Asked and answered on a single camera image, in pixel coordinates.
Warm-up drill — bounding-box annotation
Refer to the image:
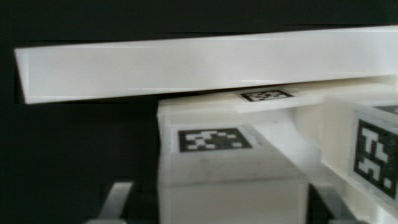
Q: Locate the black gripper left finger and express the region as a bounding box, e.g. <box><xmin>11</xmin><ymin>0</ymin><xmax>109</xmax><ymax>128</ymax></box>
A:
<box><xmin>95</xmin><ymin>181</ymin><xmax>157</xmax><ymax>224</ymax></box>

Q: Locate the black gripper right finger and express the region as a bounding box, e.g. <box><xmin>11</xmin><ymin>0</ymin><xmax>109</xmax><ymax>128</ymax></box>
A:
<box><xmin>306</xmin><ymin>186</ymin><xmax>356</xmax><ymax>224</ymax></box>

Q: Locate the small white part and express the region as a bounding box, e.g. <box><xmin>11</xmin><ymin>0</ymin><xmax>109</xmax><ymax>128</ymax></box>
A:
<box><xmin>155</xmin><ymin>123</ymin><xmax>312</xmax><ymax>224</ymax></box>

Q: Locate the white chair leg with marker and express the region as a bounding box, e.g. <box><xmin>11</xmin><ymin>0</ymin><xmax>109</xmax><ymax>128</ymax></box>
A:
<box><xmin>322</xmin><ymin>94</ymin><xmax>398</xmax><ymax>224</ymax></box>

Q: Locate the white chair seat part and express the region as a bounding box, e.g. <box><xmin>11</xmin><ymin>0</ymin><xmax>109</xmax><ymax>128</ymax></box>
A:
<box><xmin>13</xmin><ymin>25</ymin><xmax>398</xmax><ymax>188</ymax></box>

